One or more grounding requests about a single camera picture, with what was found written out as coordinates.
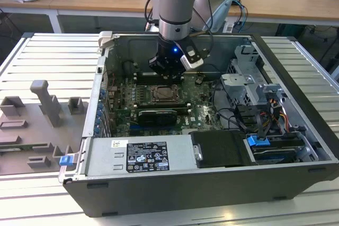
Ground grey parts rack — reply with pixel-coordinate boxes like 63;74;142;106
0;79;90;176

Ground black open PC case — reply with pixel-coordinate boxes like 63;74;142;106
58;30;339;218

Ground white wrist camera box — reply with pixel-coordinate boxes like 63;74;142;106
180;46;205;71

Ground blue hanging cables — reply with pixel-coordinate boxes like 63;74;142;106
233;0;249;32

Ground grey power supply unit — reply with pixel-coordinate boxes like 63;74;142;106
86;134;203;176

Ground grey metal drive cage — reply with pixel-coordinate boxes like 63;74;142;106
219;44;289;107

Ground black cable bundle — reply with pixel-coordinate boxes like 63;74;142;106
211;80;267;142

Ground pale blue teach pendant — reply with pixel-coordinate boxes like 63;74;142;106
208;0;233;32

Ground green motherboard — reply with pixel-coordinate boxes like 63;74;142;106
105;72;223;137

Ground black plastic air shroud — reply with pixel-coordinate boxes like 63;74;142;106
190;130;252;169

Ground hard disk in blue carrier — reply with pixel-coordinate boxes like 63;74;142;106
246;134;305;165

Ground black RAM slot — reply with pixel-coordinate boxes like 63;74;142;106
136;78;184;86
136;73;184;80
136;102;192;109

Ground yellow red orange wires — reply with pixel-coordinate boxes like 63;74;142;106
267;98;290;131

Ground grey case hinge latch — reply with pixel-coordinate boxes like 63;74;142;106
97;30;114;50

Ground black graphics card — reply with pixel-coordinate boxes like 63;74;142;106
137;109;177;126

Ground CPU socket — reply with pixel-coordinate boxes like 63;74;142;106
149;84;185;104

